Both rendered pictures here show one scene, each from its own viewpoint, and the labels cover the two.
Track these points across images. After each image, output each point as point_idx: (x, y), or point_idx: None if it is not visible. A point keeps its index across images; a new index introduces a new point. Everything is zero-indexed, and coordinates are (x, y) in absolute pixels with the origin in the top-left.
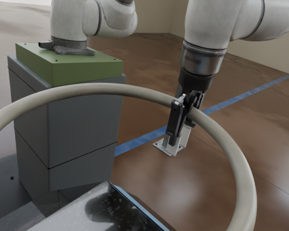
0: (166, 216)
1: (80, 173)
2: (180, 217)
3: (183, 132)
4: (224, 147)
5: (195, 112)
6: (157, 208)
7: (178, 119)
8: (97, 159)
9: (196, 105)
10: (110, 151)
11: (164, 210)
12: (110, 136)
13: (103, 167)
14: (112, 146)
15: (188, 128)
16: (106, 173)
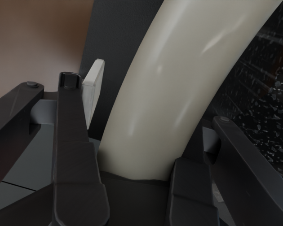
0: (16, 24)
1: None
2: (1, 2)
3: (95, 96)
4: None
5: (184, 131)
6: (14, 45)
7: (280, 176)
8: (43, 175)
9: (95, 153)
10: (13, 171)
11: (9, 32)
12: (0, 195)
13: (37, 157)
14: (5, 176)
15: (94, 90)
16: (36, 145)
